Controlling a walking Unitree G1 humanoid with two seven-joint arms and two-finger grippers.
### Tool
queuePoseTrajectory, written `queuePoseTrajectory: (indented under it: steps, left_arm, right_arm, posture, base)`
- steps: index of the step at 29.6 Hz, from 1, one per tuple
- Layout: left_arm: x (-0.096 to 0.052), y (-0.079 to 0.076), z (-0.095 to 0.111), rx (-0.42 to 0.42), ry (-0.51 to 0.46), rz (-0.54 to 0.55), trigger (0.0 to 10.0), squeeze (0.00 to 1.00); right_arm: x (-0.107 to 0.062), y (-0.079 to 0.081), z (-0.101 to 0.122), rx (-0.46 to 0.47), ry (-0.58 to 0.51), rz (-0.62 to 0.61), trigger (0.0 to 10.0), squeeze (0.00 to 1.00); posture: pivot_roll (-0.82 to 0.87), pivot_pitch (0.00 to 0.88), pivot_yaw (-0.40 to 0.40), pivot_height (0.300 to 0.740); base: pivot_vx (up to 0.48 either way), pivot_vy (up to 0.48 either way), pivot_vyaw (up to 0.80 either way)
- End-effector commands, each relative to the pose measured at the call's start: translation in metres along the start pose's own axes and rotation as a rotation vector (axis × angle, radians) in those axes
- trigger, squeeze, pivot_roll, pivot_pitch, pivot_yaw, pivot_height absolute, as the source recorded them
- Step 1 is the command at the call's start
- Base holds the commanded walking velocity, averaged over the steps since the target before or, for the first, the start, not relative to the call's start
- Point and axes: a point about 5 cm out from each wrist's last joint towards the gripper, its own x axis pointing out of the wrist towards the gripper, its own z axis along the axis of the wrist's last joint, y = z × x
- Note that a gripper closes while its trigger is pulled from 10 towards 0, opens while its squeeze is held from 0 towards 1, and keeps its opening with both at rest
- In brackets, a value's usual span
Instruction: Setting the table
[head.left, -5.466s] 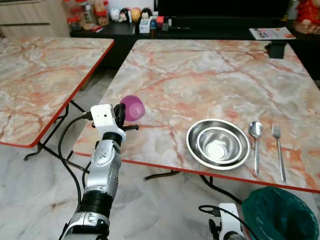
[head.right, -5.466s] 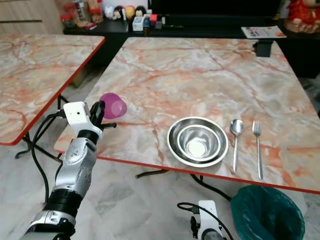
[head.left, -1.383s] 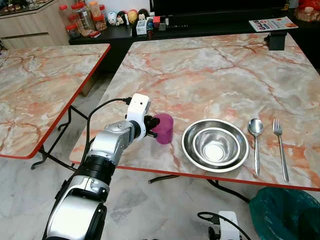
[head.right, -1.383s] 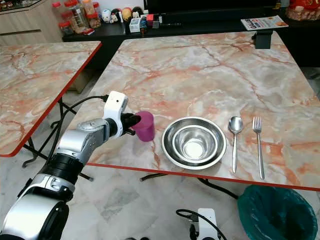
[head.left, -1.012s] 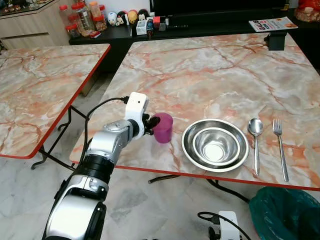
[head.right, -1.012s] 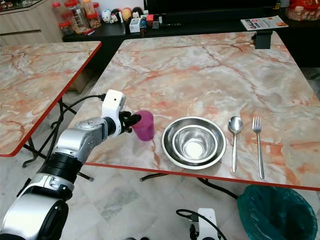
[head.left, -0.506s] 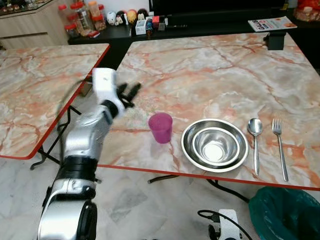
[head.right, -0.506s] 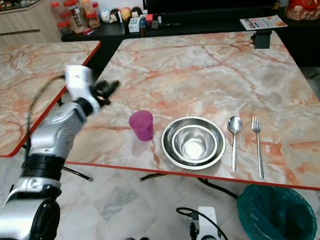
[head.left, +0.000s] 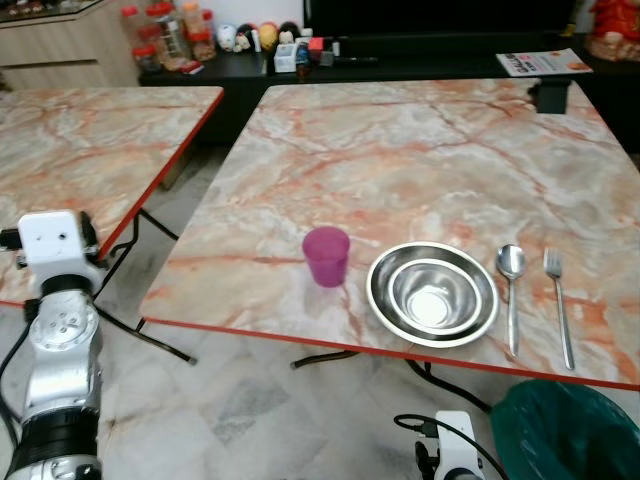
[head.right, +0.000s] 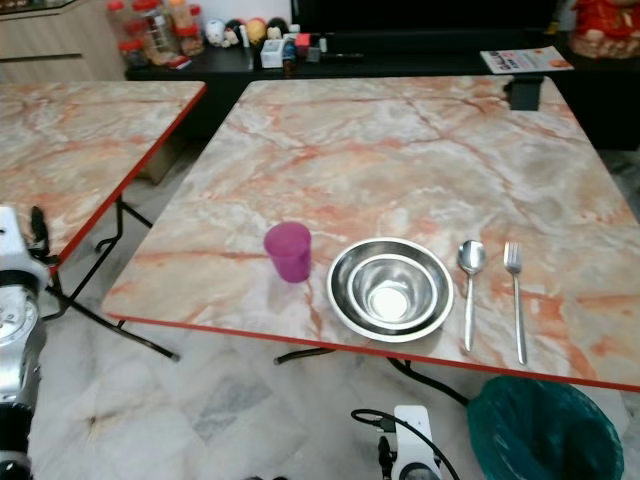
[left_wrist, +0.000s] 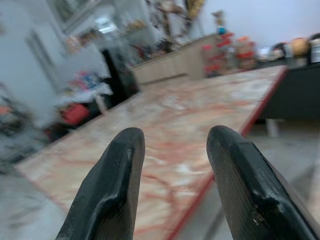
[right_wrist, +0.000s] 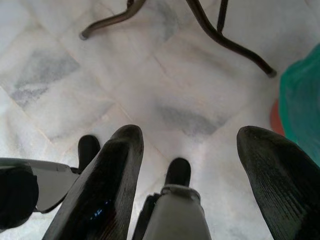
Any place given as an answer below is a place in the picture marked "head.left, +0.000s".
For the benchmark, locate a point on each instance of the purple plastic cup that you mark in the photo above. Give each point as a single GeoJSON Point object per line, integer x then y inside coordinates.
{"type": "Point", "coordinates": [326, 258]}

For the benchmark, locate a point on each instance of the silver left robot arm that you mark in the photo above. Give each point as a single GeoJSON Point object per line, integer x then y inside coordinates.
{"type": "Point", "coordinates": [60, 350]}

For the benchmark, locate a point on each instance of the black metal table legs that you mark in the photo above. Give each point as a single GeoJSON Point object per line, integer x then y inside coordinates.
{"type": "Point", "coordinates": [440, 385]}
{"type": "Point", "coordinates": [150, 335]}

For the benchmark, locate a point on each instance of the steel fork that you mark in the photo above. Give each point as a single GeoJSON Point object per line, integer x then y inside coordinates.
{"type": "Point", "coordinates": [555, 268]}

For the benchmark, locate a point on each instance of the green bag rubbish bin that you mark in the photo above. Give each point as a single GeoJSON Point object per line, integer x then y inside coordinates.
{"type": "Point", "coordinates": [565, 430]}

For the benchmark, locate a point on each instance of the small steel bowl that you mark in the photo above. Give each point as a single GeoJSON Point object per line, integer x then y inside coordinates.
{"type": "Point", "coordinates": [432, 295]}

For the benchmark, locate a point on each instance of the large steel bowl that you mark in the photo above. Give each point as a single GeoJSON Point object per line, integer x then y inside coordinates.
{"type": "Point", "coordinates": [380, 300]}

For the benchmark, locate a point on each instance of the steel spoon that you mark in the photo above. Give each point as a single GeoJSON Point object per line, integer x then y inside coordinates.
{"type": "Point", "coordinates": [511, 262]}

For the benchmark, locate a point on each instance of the black table clamp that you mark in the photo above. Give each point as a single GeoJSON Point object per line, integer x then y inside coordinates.
{"type": "Point", "coordinates": [551, 95]}

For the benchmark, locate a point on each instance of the light wooden cabinet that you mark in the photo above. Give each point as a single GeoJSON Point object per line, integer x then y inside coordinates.
{"type": "Point", "coordinates": [60, 45]}

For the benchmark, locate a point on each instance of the small red-lid plastic jar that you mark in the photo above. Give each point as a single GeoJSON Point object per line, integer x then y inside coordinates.
{"type": "Point", "coordinates": [132, 45]}

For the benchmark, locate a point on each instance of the red and gold doll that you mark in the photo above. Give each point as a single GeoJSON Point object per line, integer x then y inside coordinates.
{"type": "Point", "coordinates": [615, 30]}

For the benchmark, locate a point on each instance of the white and orange leaflet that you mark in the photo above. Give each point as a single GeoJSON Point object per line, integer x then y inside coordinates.
{"type": "Point", "coordinates": [545, 63]}

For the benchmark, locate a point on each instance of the large red-lid plastic jar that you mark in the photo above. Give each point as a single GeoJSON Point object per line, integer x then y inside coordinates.
{"type": "Point", "coordinates": [168, 38]}

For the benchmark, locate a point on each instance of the orange-filled red-lid plastic jar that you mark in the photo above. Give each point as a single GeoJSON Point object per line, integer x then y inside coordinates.
{"type": "Point", "coordinates": [202, 38]}

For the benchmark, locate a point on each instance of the white round figurine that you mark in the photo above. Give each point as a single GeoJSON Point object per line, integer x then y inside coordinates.
{"type": "Point", "coordinates": [227, 38]}

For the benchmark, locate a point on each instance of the black and white figurine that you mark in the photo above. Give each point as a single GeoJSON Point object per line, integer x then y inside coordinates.
{"type": "Point", "coordinates": [245, 40]}

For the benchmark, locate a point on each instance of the small white box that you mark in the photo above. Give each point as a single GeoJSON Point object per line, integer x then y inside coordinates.
{"type": "Point", "coordinates": [287, 60]}

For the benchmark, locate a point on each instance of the yellow round figurine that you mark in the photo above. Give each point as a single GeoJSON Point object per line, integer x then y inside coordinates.
{"type": "Point", "coordinates": [271, 36]}

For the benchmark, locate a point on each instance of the dark small bottle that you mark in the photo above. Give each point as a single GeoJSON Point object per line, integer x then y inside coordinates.
{"type": "Point", "coordinates": [303, 60]}

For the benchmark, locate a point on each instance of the black round figurine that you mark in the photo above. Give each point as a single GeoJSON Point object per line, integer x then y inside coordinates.
{"type": "Point", "coordinates": [290, 33]}

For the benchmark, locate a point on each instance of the small red box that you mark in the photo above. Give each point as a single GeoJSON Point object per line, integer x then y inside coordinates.
{"type": "Point", "coordinates": [316, 46]}

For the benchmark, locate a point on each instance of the black television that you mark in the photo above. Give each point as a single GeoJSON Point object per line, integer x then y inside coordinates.
{"type": "Point", "coordinates": [440, 15]}

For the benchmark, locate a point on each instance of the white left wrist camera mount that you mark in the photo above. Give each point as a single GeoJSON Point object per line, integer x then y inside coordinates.
{"type": "Point", "coordinates": [55, 240]}

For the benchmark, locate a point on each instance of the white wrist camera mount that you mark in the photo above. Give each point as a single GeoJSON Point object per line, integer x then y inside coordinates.
{"type": "Point", "coordinates": [457, 445]}
{"type": "Point", "coordinates": [55, 240]}

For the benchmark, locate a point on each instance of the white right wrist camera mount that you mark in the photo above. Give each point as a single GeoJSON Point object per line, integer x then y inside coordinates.
{"type": "Point", "coordinates": [457, 445]}

